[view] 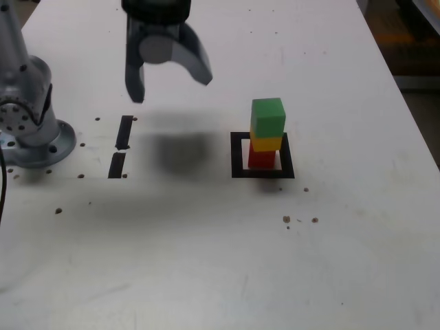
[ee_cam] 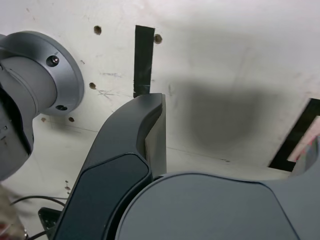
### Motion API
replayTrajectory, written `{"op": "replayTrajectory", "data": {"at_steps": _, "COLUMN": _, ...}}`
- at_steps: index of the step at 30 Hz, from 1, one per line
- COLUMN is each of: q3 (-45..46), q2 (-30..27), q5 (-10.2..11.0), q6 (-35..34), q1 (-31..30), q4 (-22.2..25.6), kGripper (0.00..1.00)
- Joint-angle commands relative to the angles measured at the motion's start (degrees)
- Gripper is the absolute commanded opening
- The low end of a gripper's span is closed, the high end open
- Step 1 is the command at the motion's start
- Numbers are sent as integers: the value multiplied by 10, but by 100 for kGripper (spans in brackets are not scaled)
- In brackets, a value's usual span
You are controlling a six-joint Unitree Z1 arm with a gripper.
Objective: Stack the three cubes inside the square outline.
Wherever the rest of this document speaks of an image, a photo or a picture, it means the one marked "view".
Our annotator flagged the orange panel with grey frame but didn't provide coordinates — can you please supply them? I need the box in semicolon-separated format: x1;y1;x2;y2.
410;0;440;27

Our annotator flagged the black tape strip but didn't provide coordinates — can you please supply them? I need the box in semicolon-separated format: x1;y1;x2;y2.
107;115;134;179

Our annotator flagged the red cube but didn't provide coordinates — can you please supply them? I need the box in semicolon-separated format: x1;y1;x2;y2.
247;142;278;170

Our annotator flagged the grey background rail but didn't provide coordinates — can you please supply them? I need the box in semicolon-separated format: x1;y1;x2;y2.
394;74;440;91

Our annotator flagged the green cube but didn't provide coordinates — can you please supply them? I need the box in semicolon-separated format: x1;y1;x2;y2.
250;98;287;138

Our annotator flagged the yellow cube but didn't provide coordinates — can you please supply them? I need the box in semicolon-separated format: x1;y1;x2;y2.
249;129;285;153

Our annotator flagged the dark brown background furniture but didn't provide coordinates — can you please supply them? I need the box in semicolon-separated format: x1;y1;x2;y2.
357;0;440;75

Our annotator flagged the black tape square outline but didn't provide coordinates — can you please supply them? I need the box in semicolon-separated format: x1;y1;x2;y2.
230;131;296;180

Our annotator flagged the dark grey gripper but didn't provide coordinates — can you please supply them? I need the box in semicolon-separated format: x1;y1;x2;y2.
123;14;215;105

